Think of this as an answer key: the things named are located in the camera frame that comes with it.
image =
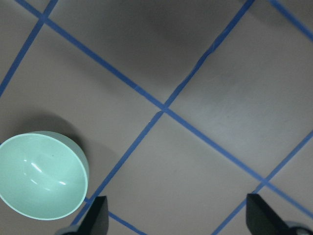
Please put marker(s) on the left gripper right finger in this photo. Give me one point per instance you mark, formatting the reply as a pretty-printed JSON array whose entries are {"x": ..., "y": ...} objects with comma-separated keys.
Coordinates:
[{"x": 261, "y": 219}]

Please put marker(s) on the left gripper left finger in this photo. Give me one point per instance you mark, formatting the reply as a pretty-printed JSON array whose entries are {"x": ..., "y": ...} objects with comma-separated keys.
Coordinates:
[{"x": 96, "y": 222}]

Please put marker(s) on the green bowl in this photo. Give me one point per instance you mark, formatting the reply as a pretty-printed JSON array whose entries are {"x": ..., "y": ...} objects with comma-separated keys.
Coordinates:
[{"x": 44, "y": 175}]

